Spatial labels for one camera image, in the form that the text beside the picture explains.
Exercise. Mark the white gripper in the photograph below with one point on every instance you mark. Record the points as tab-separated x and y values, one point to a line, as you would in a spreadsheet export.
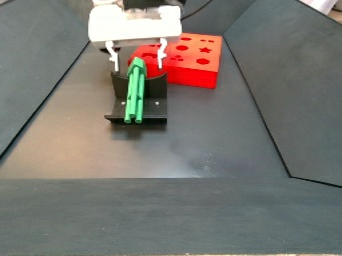
112	24

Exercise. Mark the green three prong object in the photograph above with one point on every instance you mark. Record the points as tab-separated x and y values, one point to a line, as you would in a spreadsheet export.
135	93

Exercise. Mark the black curved fixture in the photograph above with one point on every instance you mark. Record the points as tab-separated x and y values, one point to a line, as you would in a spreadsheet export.
152	105

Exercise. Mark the red block with shaped holes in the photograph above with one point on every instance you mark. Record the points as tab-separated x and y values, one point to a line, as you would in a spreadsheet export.
191	63

